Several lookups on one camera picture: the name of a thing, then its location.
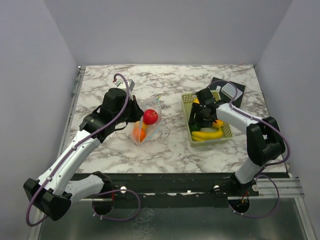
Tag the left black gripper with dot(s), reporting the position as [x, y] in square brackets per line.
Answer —
[138, 113]

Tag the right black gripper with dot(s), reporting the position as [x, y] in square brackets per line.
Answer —
[196, 108]

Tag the orange yellow toy mango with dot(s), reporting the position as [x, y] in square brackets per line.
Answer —
[217, 124]

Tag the green perforated plastic basket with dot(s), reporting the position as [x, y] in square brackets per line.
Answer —
[186, 104]

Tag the red toy apple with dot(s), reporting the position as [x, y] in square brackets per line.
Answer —
[150, 117]

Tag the clear zip top bag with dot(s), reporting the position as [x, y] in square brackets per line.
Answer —
[151, 130]

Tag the orange toy orange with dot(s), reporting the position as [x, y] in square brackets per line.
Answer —
[139, 134]

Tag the yellow toy lemon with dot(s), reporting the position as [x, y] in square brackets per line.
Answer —
[196, 101]
[137, 124]

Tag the green toy avocado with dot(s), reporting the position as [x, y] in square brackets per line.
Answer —
[194, 127]

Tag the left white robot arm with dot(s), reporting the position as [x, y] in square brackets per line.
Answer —
[53, 192]

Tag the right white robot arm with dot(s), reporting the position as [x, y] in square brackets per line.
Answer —
[263, 138]

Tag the yellow toy banana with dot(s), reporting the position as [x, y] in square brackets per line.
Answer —
[200, 136]

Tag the black square mat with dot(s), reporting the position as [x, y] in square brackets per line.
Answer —
[217, 83]

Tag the white grey small box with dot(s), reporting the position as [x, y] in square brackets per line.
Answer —
[231, 91]

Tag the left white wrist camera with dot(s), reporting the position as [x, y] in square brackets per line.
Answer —
[130, 84]

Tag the black metal base rail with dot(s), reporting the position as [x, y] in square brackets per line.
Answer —
[170, 190]

